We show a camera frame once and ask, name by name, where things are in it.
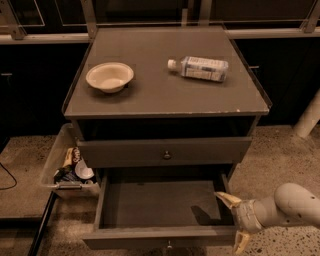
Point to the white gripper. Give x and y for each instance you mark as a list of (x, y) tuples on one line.
[(247, 216)]

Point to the grey drawer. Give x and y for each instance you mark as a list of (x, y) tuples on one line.
[(164, 152), (166, 207)]

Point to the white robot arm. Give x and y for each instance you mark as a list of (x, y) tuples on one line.
[(289, 205)]

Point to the grey top drawer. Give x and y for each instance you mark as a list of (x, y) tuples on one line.
[(164, 152)]

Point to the grey drawer cabinet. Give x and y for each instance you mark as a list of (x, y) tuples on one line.
[(160, 104)]

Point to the clear plastic water bottle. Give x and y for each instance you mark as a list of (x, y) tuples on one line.
[(199, 68)]

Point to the white cup in bin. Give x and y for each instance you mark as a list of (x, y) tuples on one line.
[(83, 171)]

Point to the snack bag in bin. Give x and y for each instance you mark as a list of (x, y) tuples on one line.
[(73, 156)]

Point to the clear plastic storage bin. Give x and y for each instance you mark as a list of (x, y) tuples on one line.
[(55, 160)]

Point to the black floor bar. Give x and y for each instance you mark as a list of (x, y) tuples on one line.
[(43, 224)]

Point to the white post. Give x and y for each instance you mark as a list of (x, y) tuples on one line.
[(308, 119)]

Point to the metal railing frame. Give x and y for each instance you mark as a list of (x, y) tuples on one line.
[(53, 20)]

